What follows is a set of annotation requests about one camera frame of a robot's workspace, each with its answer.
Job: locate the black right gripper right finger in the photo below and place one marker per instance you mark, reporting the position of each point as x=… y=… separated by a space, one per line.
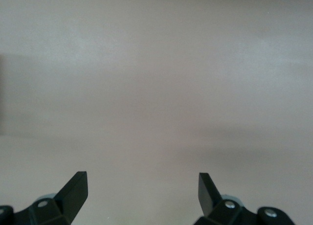
x=207 y=198

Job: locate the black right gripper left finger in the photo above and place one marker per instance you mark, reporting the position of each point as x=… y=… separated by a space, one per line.
x=71 y=198

